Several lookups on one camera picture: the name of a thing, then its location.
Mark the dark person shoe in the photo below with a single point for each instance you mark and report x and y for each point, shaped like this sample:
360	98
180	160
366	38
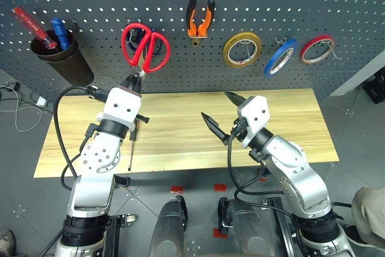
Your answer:
355	234

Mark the grey side panel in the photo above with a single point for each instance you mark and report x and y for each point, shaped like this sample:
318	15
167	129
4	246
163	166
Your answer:
358	78

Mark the small black floor device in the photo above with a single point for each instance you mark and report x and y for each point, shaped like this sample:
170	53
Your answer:
14	86

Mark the person khaki trouser leg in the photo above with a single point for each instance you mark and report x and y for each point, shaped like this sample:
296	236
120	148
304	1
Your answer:
371	212

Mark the brown worn shoe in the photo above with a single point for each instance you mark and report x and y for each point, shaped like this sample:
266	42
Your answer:
6	243

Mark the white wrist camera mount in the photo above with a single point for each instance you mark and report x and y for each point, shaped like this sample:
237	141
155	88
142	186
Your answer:
123	106
255	109

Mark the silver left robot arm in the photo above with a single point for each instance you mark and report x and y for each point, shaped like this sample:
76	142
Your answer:
96	160

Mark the black stand frame rail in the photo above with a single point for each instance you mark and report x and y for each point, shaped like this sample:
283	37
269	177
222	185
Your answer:
118	233
284	227

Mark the black box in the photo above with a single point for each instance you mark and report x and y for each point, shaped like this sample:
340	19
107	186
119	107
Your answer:
376	88

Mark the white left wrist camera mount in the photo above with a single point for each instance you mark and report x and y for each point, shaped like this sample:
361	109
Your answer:
123	106

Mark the dark brown cup holder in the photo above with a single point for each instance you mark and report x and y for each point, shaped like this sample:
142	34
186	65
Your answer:
72	67

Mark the yellow tape roll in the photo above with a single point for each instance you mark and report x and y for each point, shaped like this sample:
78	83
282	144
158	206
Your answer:
226	53

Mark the grey power adapter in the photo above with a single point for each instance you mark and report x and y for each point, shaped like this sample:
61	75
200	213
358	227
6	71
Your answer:
41	101

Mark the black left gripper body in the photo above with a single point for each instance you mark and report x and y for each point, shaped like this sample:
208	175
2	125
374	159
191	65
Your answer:
129	91

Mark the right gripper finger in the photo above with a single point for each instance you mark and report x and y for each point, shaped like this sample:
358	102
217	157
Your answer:
214	126
235	97

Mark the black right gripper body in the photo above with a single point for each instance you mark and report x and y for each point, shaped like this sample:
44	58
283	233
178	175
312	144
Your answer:
240	129

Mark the orange black pliers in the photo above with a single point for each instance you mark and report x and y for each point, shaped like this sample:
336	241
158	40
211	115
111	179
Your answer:
194	29

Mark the metal pegboard hook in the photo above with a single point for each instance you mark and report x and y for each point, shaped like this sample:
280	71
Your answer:
278	40
75	24
246	48
333	50

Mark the red tape roll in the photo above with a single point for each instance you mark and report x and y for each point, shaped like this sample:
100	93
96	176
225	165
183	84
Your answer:
303	49

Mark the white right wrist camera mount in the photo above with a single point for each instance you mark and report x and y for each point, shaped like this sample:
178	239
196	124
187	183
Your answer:
255	109

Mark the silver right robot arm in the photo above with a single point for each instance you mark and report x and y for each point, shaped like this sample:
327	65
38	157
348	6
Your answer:
294	166

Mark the blue tape roll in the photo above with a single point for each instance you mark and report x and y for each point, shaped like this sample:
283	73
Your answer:
272	66

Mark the dark rounded robot leg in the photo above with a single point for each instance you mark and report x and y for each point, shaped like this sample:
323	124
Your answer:
170	230
249	233

